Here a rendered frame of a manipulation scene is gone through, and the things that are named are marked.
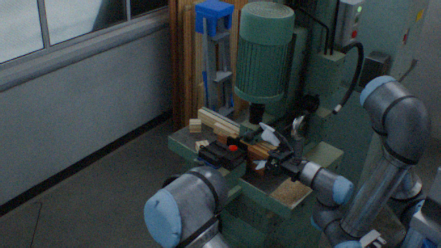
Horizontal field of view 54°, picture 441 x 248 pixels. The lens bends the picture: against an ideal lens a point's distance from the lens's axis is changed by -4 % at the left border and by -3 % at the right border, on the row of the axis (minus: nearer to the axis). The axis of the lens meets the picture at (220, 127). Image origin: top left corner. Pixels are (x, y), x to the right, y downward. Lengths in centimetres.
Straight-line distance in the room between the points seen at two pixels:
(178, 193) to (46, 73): 176
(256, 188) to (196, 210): 63
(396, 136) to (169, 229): 59
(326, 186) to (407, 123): 32
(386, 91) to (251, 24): 48
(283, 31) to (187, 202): 69
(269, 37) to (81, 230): 172
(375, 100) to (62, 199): 216
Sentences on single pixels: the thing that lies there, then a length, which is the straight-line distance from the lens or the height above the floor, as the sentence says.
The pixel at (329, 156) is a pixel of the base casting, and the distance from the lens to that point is 197.
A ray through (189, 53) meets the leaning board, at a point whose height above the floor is 70.
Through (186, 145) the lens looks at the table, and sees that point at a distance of 175.
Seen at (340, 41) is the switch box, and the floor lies 134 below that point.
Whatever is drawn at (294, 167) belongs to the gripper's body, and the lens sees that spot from 135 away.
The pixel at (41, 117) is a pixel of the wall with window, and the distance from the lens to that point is 271.
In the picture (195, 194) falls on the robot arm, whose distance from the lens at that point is 99.
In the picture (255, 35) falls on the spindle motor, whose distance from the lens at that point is 143.
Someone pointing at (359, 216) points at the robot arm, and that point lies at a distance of 125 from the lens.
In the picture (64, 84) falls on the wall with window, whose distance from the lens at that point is 272.
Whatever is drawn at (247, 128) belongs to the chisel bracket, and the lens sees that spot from 164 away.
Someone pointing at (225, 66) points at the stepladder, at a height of 79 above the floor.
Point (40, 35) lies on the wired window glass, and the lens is 262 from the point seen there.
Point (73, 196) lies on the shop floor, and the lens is 293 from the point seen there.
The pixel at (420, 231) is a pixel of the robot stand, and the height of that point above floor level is 122.
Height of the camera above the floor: 193
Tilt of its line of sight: 33 degrees down
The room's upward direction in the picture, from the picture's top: 4 degrees clockwise
